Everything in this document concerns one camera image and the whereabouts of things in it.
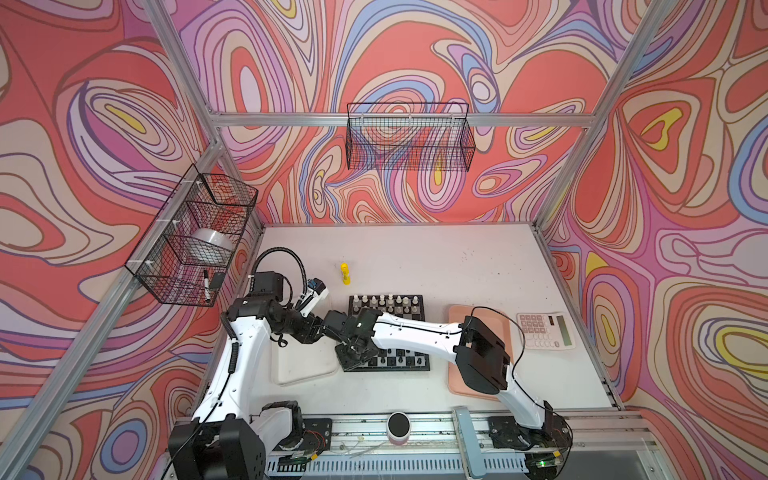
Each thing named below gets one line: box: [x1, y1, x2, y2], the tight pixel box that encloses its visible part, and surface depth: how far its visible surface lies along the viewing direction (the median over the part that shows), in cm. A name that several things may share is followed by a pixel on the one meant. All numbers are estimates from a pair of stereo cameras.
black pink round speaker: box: [386, 411, 411, 446], surface depth 72 cm
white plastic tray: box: [271, 333, 338, 386], surface depth 85 cm
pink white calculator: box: [517, 311, 575, 350], surface depth 91 cm
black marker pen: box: [204, 269, 210, 303], surface depth 73 cm
